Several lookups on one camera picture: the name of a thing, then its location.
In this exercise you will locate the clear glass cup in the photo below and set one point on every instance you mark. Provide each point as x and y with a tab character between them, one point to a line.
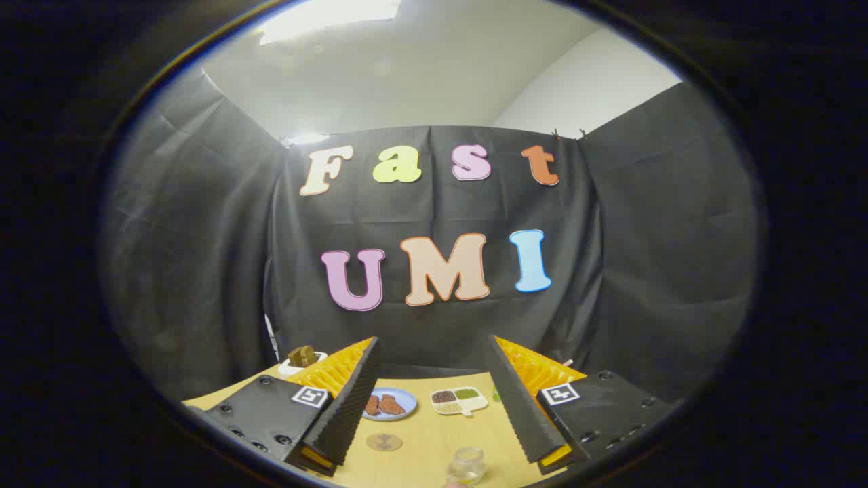
466	466

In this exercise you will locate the wooden table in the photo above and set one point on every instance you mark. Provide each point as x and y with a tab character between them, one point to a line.
427	447

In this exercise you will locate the light blue plate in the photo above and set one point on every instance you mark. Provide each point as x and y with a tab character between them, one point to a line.
400	394

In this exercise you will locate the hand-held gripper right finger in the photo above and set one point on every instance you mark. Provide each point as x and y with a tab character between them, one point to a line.
517	407

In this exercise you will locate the white dish with brown food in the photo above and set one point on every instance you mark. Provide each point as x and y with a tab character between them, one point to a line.
302	358

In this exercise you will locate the white divided grain dish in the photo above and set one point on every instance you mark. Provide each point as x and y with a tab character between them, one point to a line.
459	400

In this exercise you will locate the black backdrop cloth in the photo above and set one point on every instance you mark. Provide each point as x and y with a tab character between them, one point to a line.
447	325

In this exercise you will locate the brown meat piece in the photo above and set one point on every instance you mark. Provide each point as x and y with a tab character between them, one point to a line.
371	406
391	404

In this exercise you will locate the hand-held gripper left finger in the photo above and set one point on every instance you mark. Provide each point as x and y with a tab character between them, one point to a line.
352	400

